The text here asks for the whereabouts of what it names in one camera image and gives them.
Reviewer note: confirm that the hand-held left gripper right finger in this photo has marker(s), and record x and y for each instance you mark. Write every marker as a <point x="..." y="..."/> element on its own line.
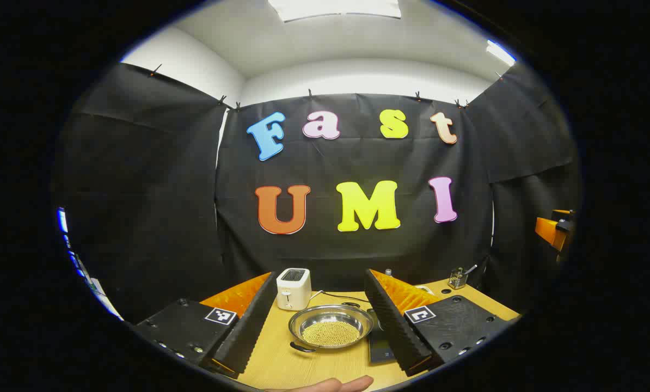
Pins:
<point x="393" y="326"/>

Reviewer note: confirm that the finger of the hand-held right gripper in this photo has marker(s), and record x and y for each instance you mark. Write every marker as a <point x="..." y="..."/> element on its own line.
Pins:
<point x="548" y="231"/>

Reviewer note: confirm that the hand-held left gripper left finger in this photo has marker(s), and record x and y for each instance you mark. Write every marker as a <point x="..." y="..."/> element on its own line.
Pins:
<point x="249" y="332"/>

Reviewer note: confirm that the black induction cooktop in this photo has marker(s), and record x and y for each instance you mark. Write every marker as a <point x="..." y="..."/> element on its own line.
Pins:
<point x="380" y="351"/>

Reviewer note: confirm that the stainless steel pot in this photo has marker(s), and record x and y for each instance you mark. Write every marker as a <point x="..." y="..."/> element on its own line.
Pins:
<point x="303" y="326"/>

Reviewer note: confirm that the heap of soybeans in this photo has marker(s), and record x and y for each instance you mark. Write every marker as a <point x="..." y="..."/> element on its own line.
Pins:
<point x="330" y="333"/>

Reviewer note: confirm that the white toaster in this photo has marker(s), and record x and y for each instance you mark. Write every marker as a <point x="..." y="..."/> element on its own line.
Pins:
<point x="293" y="294"/>

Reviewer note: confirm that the black backdrop cloth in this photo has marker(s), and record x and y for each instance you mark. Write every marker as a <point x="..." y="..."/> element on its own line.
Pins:
<point x="352" y="158"/>

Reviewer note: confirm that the ceiling light panel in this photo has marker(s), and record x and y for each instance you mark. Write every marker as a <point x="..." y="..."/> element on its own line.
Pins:
<point x="333" y="8"/>
<point x="500" y="52"/>

